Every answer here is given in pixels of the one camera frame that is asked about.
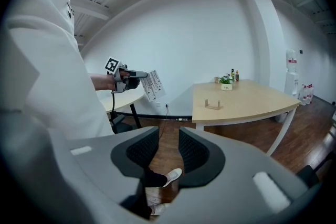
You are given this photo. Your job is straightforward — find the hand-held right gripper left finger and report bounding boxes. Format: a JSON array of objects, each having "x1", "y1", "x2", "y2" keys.
[{"x1": 110, "y1": 126, "x2": 160, "y2": 179}]

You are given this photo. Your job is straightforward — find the person's left forearm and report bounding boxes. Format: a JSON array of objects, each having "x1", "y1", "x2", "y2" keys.
[{"x1": 89, "y1": 73, "x2": 114, "y2": 91}]

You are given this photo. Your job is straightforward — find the white shoe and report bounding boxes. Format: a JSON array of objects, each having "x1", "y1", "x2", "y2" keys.
[
  {"x1": 149, "y1": 202, "x2": 172, "y2": 216},
  {"x1": 161, "y1": 168, "x2": 183, "y2": 188}
]

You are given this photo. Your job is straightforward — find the light wooden table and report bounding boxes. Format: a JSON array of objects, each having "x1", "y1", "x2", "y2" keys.
[{"x1": 192, "y1": 79, "x2": 302, "y2": 157}]

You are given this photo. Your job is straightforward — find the white printed card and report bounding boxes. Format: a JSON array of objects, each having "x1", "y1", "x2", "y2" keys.
[{"x1": 140, "y1": 69, "x2": 167, "y2": 102}]

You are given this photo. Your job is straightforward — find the person's white shirt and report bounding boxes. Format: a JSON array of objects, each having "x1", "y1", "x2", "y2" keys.
[{"x1": 0, "y1": 0, "x2": 116, "y2": 192}]

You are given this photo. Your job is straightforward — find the white water dispenser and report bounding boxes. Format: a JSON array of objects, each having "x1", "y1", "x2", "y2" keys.
[{"x1": 283, "y1": 49, "x2": 300, "y2": 99}]

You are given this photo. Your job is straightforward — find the black wall cable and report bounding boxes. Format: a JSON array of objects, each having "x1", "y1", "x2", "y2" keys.
[{"x1": 159, "y1": 103, "x2": 171, "y2": 140}]

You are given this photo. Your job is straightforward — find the person's black trouser leg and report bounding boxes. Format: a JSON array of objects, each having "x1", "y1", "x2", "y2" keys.
[{"x1": 125, "y1": 166, "x2": 169, "y2": 220}]

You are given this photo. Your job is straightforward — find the group of clear plastic bottles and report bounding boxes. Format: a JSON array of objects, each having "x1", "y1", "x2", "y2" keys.
[{"x1": 298, "y1": 83, "x2": 316, "y2": 106}]

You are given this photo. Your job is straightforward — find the potted flower plant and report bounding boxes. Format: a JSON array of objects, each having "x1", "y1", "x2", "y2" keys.
[{"x1": 218, "y1": 73, "x2": 235, "y2": 92}]

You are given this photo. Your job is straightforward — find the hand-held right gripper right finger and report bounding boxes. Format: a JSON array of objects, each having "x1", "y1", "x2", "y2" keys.
[{"x1": 178, "y1": 126, "x2": 226, "y2": 189}]

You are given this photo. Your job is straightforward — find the white round table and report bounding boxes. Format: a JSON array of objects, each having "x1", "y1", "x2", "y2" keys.
[{"x1": 99, "y1": 86, "x2": 146, "y2": 130}]

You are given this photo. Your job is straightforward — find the person's left hand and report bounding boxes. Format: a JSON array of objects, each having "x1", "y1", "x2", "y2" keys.
[{"x1": 106, "y1": 70, "x2": 131, "y2": 90}]

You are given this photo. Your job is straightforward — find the wooden card stand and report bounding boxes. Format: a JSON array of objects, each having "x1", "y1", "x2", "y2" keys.
[{"x1": 204, "y1": 98, "x2": 224, "y2": 111}]

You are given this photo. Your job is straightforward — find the white waste bin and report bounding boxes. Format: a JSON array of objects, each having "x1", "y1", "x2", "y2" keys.
[{"x1": 275, "y1": 112, "x2": 289, "y2": 124}]

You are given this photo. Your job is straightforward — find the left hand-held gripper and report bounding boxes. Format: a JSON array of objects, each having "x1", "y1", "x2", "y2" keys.
[{"x1": 104, "y1": 57, "x2": 149, "y2": 94}]

